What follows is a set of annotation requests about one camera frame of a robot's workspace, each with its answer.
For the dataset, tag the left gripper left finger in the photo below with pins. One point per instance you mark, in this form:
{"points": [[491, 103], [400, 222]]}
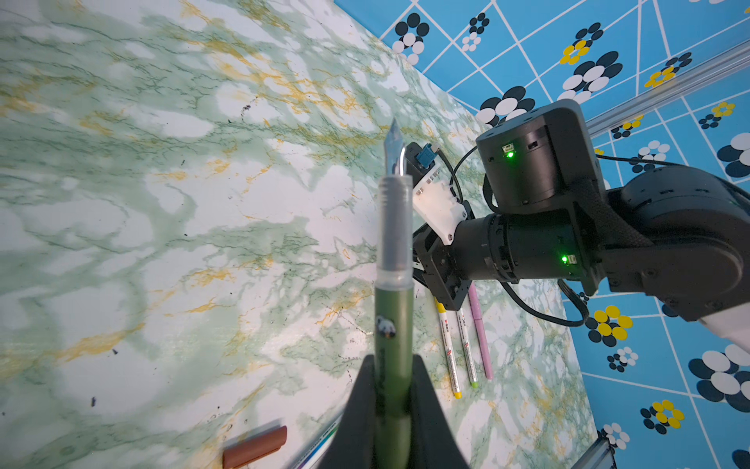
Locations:
{"points": [[353, 444]]}

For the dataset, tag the white pen yellow tip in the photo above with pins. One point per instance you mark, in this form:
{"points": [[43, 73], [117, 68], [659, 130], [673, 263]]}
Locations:
{"points": [[449, 350]]}

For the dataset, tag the white pen brown tip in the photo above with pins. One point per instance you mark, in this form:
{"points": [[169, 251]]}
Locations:
{"points": [[311, 457]]}

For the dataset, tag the dark brown pen cap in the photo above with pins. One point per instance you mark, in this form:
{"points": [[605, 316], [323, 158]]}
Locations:
{"points": [[255, 448]]}

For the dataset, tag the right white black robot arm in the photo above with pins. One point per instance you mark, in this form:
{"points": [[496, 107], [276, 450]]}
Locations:
{"points": [[675, 233]]}

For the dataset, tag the white pen green tip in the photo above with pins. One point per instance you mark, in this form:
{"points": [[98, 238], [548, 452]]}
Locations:
{"points": [[467, 348]]}

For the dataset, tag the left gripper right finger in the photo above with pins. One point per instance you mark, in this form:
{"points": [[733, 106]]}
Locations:
{"points": [[432, 442]]}

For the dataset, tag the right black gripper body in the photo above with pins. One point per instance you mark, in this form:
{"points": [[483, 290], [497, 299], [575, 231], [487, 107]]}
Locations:
{"points": [[437, 270]]}

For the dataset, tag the pink gel pen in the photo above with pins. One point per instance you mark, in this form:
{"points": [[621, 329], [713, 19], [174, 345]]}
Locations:
{"points": [[478, 320]]}

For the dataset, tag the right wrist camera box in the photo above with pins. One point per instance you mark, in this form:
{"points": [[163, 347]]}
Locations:
{"points": [[436, 193]]}

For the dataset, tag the green gel pen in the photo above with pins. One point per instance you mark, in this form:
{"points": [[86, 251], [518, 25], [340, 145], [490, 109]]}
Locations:
{"points": [[393, 308]]}

